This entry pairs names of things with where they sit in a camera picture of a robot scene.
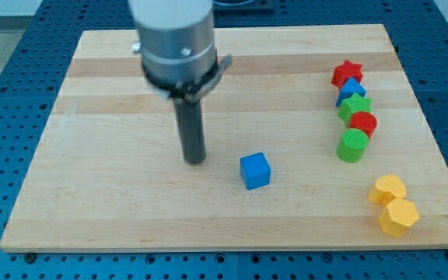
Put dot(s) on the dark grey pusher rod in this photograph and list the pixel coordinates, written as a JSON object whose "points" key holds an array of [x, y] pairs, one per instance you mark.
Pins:
{"points": [[190, 127]]}

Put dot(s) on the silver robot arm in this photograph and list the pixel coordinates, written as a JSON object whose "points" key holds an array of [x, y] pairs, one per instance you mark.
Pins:
{"points": [[179, 59]]}

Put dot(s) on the blue cube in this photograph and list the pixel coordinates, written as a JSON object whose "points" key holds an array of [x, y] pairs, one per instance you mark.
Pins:
{"points": [[255, 171]]}

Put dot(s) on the wooden board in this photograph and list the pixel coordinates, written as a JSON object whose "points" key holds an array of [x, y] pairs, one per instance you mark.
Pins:
{"points": [[108, 173]]}

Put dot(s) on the red star block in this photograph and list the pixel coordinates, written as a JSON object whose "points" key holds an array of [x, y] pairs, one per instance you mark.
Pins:
{"points": [[345, 71]]}

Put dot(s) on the green star block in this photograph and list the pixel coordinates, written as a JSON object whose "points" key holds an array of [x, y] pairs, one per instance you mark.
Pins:
{"points": [[355, 103]]}

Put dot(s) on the green cylinder block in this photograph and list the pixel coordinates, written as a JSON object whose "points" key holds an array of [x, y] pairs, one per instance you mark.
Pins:
{"points": [[352, 145]]}

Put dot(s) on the red cylinder block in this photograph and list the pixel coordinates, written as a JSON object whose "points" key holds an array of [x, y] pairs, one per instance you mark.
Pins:
{"points": [[364, 121]]}

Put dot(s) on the yellow hexagon block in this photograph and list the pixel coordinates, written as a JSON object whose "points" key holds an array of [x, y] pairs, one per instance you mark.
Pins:
{"points": [[398, 216]]}

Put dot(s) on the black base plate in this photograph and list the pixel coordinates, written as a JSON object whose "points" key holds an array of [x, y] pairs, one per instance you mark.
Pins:
{"points": [[243, 5]]}

